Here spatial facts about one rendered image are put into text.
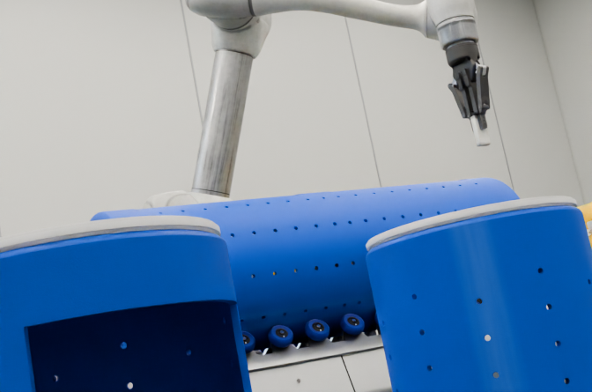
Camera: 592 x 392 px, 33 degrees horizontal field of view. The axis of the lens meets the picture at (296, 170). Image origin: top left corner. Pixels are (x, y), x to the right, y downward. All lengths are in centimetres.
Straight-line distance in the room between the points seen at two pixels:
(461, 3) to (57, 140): 284
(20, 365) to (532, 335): 60
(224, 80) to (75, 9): 261
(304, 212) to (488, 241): 72
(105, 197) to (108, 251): 400
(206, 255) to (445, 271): 39
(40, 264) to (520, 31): 656
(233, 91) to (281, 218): 81
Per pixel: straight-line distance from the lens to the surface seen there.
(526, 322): 119
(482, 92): 228
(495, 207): 120
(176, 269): 86
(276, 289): 177
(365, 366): 185
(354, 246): 186
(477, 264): 118
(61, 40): 502
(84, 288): 83
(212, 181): 255
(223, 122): 256
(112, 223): 85
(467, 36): 232
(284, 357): 178
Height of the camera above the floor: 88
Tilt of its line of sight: 12 degrees up
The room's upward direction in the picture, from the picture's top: 11 degrees counter-clockwise
